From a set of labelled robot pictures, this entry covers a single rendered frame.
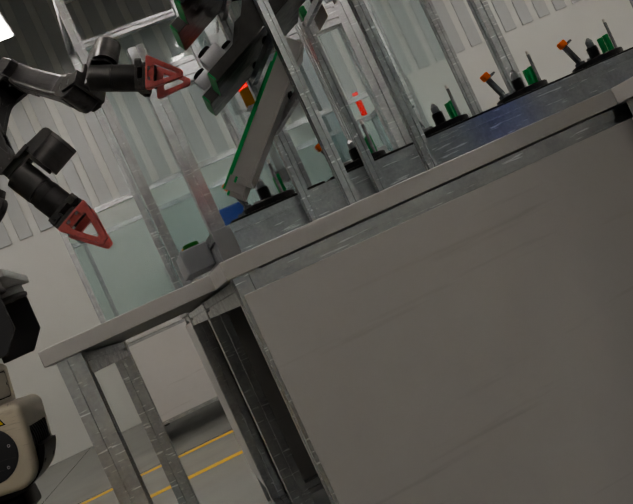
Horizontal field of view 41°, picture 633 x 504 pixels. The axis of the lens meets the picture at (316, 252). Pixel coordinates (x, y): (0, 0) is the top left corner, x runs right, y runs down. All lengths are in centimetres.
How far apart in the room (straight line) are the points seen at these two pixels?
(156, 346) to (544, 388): 582
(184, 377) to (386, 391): 579
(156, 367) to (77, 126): 416
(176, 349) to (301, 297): 578
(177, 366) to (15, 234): 385
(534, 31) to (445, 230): 1021
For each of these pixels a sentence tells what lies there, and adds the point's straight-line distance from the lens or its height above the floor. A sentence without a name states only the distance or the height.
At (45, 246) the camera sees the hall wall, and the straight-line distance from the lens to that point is 1028.
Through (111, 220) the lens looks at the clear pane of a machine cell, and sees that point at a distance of 717.
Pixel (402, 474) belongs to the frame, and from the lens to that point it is 135.
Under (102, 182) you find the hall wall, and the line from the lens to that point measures 1026.
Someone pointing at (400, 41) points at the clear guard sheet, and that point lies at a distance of 357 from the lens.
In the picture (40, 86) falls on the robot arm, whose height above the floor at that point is 143.
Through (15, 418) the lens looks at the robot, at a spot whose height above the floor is 77.
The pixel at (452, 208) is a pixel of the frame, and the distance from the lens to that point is 138.
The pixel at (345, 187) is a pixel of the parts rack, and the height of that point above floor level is 90.
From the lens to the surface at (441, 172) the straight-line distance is 138.
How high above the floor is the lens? 79
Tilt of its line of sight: 1 degrees up
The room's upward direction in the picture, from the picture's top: 25 degrees counter-clockwise
